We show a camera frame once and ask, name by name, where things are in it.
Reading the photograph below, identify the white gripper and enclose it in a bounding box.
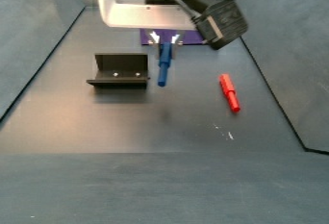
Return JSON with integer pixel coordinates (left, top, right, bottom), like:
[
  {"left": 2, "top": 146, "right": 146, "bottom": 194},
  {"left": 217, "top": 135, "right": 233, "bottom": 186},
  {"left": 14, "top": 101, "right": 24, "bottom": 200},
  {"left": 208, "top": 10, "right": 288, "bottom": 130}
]
[{"left": 97, "top": 0, "right": 242, "bottom": 58}]

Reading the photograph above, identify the red peg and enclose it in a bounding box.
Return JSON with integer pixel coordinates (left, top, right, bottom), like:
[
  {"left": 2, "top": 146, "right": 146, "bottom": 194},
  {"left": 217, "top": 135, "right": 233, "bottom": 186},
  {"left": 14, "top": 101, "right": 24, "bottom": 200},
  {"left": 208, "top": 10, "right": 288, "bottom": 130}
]
[{"left": 220, "top": 73, "right": 241, "bottom": 112}]

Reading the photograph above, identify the blue peg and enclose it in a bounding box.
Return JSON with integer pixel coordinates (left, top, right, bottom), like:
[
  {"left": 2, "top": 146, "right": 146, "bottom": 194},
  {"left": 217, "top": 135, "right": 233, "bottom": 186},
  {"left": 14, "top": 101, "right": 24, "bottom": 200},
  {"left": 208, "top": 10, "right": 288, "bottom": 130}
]
[{"left": 158, "top": 42, "right": 173, "bottom": 87}]

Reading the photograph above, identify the purple base block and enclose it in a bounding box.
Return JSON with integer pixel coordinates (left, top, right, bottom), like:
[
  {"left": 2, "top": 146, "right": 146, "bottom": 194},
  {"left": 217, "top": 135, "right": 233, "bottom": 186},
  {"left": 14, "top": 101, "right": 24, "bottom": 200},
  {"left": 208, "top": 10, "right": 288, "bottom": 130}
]
[{"left": 141, "top": 29, "right": 204, "bottom": 45}]

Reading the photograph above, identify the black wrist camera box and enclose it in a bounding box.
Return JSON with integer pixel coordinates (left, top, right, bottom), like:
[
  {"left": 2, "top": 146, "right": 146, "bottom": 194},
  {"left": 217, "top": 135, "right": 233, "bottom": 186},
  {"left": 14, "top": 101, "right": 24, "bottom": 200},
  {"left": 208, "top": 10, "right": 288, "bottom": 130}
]
[{"left": 193, "top": 0, "right": 248, "bottom": 50}]

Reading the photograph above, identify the black angle fixture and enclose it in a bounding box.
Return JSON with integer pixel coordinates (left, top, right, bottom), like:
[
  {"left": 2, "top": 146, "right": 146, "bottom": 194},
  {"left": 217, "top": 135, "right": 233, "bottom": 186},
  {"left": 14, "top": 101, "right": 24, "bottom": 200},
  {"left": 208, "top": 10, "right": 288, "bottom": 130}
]
[{"left": 86, "top": 53, "right": 149, "bottom": 87}]

